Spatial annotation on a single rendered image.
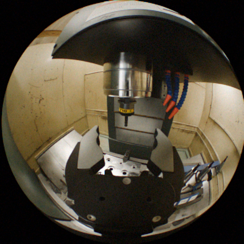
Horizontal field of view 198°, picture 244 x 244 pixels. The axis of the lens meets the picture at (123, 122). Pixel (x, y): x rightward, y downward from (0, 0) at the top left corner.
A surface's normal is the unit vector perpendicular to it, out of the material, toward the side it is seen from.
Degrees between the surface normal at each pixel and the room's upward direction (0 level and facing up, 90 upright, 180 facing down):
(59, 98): 90
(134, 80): 90
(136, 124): 90
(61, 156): 24
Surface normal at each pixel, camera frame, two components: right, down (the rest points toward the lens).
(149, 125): -0.30, 0.40
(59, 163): 0.40, -0.79
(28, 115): 0.95, 0.16
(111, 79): -0.58, 0.33
